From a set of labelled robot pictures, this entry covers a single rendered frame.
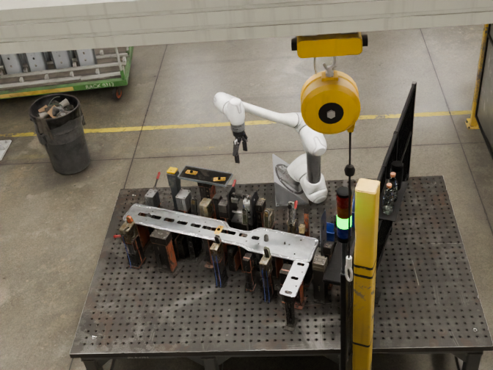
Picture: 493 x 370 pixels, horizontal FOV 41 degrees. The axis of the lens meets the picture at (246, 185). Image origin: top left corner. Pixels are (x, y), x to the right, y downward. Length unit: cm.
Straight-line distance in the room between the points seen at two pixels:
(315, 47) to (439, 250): 326
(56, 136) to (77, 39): 507
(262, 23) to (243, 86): 633
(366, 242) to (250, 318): 124
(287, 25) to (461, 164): 519
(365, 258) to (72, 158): 410
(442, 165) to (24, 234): 399
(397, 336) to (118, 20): 302
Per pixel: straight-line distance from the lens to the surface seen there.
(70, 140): 670
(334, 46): 155
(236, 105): 398
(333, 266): 405
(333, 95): 160
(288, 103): 746
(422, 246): 468
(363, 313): 366
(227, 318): 426
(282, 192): 489
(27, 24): 162
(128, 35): 157
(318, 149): 424
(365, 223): 319
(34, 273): 598
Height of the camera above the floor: 396
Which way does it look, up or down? 39 degrees down
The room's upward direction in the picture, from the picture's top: 7 degrees counter-clockwise
